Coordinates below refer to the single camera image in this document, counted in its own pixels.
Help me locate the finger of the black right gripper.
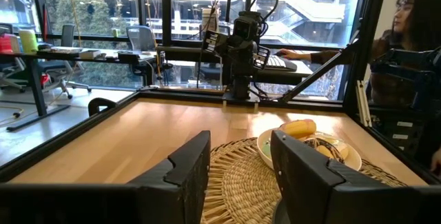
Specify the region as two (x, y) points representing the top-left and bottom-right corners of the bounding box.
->
(253, 43), (272, 70)
(201, 30), (229, 57)

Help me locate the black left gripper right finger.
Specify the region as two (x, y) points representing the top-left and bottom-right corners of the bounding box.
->
(270, 129), (394, 224)

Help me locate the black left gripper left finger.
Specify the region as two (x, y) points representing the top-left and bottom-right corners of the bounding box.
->
(126, 130), (212, 224)

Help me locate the chocolate glazed donut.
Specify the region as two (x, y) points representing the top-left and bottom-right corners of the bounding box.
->
(302, 136), (350, 165)

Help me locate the green donut with dark drizzle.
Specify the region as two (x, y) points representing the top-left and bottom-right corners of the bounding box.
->
(260, 137), (274, 159)

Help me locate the pink donut with dark drizzle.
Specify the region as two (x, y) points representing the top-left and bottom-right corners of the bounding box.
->
(278, 119), (318, 140)

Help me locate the black keyboard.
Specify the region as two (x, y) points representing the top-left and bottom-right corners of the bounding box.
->
(263, 54), (298, 72)

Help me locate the white cylindrical container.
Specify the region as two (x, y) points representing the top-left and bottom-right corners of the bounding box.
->
(201, 8), (220, 34)

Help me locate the person's hand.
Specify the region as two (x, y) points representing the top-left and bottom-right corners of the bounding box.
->
(275, 48), (313, 61)

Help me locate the dark grey side desk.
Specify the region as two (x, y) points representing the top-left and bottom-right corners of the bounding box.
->
(154, 44), (314, 87)

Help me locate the white round plate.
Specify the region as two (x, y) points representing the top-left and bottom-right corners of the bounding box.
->
(256, 127), (363, 172)

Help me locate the round woven straw placemat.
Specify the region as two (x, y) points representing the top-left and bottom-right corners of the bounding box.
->
(201, 136), (409, 224)

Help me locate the grey office chair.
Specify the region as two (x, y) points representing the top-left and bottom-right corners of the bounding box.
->
(37, 23), (92, 99)
(125, 25), (173, 80)

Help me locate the black box with white labels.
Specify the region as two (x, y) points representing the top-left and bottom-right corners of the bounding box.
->
(370, 112), (435, 170)

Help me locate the person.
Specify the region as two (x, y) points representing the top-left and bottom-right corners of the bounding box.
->
(309, 0), (441, 108)

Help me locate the black office desk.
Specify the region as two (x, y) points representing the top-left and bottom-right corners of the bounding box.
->
(0, 46), (156, 132)

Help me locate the yellow-green bottle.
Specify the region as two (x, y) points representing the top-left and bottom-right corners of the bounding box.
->
(19, 29), (39, 54)

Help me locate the red container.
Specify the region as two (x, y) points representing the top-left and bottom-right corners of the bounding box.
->
(0, 32), (14, 54)

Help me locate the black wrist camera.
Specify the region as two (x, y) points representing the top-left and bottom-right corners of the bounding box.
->
(233, 10), (263, 41)

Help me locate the silver aluminium bracket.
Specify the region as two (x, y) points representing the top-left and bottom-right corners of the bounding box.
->
(354, 80), (373, 128)

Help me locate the black metal table frame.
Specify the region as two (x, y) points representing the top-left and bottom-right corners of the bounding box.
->
(0, 0), (441, 187)

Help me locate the black frame handle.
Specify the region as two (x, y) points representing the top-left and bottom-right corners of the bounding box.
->
(88, 96), (118, 117)

